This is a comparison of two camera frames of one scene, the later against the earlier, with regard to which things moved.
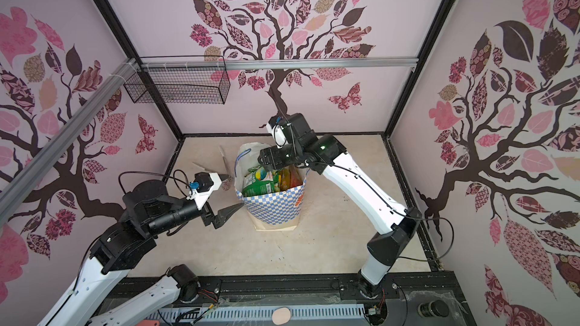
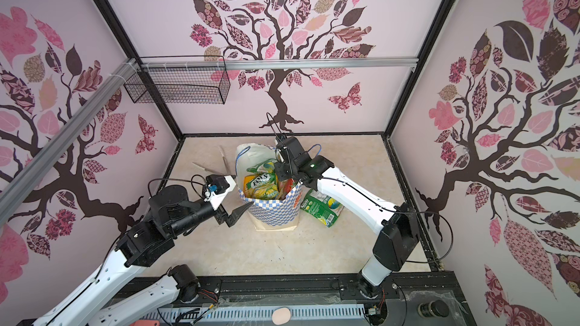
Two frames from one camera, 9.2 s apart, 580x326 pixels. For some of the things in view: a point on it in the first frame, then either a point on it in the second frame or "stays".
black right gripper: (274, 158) → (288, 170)
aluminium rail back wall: (329, 63) stays
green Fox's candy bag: (258, 181) → (322, 207)
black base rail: (421, 299) stays
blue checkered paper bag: (274, 212) stays
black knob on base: (433, 308) stays
